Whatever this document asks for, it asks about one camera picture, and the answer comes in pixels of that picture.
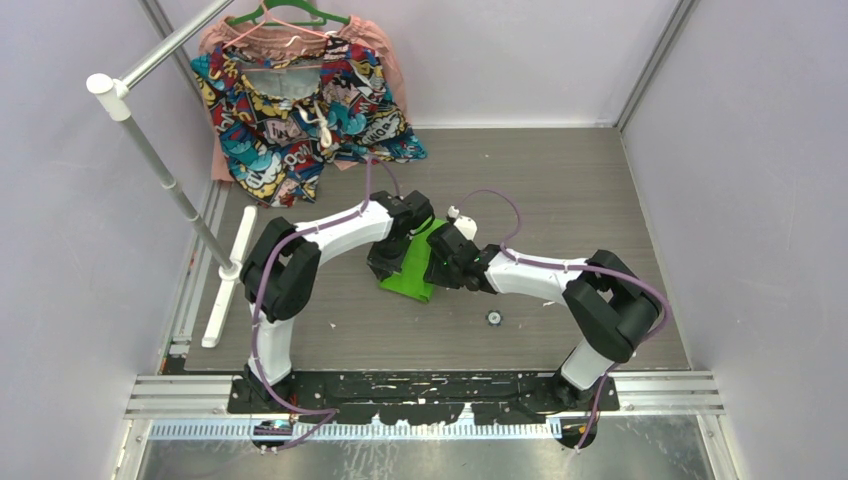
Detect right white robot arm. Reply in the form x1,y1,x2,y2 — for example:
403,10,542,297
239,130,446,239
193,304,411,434
425,223,671,411

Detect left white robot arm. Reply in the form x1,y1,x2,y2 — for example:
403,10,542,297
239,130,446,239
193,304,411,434
241,190,434,413

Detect colorful patterned shirt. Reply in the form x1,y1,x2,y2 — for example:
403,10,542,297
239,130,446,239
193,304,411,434
190,17,427,207

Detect green clothes hanger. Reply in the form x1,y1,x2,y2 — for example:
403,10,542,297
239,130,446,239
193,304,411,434
225,0,353,28

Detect metal clothes rack pole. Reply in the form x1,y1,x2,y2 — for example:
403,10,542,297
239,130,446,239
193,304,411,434
85,0,237,275

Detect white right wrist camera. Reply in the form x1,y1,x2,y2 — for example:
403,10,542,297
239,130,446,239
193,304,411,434
447,205,478,240

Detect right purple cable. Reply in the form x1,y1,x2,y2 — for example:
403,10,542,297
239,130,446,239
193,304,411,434
457,188,677,452

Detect purple cable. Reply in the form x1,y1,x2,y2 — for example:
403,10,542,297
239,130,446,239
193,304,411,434
251,159,406,445
457,188,677,452

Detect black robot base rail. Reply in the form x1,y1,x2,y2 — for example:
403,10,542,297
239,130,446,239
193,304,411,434
227,370,620,426

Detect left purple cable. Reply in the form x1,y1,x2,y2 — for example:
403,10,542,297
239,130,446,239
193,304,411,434
251,159,406,445

